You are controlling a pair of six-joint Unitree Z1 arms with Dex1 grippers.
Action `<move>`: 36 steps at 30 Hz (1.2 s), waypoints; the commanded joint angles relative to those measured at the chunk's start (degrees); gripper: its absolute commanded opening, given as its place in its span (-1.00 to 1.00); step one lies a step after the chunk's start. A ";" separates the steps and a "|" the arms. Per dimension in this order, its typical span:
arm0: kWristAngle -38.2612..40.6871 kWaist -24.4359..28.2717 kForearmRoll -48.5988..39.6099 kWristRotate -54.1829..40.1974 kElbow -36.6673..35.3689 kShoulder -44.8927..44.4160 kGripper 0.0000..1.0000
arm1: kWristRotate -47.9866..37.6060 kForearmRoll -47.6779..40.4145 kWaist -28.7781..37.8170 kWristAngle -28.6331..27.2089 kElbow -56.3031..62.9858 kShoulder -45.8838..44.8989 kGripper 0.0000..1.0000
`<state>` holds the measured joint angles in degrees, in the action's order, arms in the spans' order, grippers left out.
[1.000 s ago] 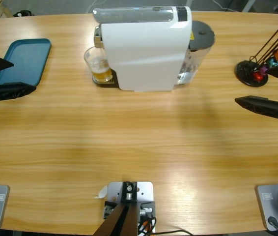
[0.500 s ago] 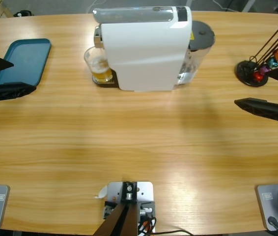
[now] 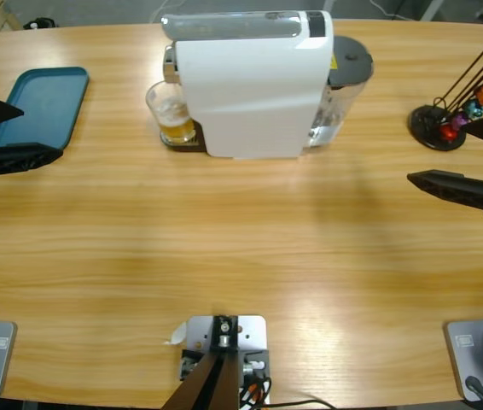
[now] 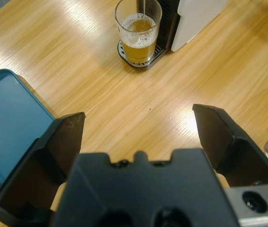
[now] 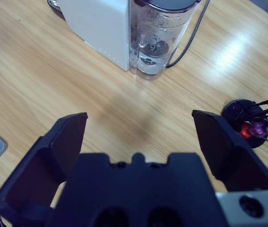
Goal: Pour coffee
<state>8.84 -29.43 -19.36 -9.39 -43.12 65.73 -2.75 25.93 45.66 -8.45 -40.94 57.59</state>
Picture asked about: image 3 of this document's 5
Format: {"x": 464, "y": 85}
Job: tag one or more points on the teal plastic tray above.
{"x": 45, "y": 102}

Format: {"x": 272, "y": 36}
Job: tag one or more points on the small black floor object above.
{"x": 43, "y": 23}

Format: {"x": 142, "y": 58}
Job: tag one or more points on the dark camera post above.
{"x": 211, "y": 384}

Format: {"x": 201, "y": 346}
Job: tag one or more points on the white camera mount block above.
{"x": 252, "y": 331}

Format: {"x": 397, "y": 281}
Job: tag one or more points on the black capsule holder with rods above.
{"x": 427, "y": 124}

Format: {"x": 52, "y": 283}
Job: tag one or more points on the clear plastic cup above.
{"x": 171, "y": 115}

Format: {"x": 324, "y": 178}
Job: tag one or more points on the curled white tape piece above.
{"x": 178, "y": 335}

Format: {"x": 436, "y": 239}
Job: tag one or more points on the teal coffee capsule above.
{"x": 474, "y": 107}

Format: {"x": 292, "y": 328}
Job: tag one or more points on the purple coffee capsule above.
{"x": 458, "y": 121}

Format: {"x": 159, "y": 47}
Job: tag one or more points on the white metal table leg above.
{"x": 431, "y": 8}
{"x": 329, "y": 4}

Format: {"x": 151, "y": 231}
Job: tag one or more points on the red coffee capsule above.
{"x": 449, "y": 133}

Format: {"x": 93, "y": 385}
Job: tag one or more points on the white capsule coffee machine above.
{"x": 246, "y": 85}

